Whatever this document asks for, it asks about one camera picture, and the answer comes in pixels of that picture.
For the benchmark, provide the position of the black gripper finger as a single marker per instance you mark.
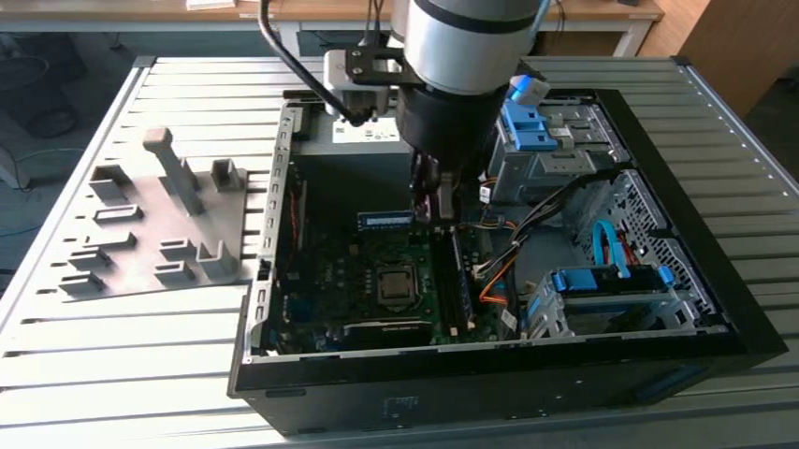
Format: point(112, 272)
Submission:
point(424, 187)
point(447, 196)

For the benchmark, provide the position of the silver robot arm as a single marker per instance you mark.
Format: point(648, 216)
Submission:
point(468, 51)

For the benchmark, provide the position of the blue plastic drive carrier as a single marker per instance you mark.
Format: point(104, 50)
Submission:
point(524, 124)

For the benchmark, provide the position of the metal drive cage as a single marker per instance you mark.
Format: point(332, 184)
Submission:
point(562, 163)

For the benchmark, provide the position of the silver CPU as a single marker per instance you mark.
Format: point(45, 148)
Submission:
point(395, 285)

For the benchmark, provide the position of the silver power supply unit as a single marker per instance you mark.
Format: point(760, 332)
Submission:
point(312, 135)

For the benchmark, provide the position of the green motherboard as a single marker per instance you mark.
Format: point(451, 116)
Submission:
point(336, 290)

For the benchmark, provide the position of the hard disk in blue carrier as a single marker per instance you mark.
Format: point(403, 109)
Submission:
point(578, 280)

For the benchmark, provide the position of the black graphics card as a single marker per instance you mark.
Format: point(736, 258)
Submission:
point(387, 333)

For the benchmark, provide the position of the metal disk bay cage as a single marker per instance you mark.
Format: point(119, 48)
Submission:
point(624, 304)

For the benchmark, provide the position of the black open PC case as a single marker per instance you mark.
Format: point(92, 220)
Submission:
point(436, 397)

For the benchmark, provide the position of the grey parts rack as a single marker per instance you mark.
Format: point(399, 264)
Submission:
point(152, 224)

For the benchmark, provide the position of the white box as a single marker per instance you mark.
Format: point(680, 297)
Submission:
point(208, 4)

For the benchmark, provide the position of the wooden cabinet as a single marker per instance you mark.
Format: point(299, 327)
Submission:
point(736, 47)

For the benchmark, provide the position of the wooden desk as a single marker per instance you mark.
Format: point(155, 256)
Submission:
point(156, 11)

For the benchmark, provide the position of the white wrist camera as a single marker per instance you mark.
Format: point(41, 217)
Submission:
point(340, 79)

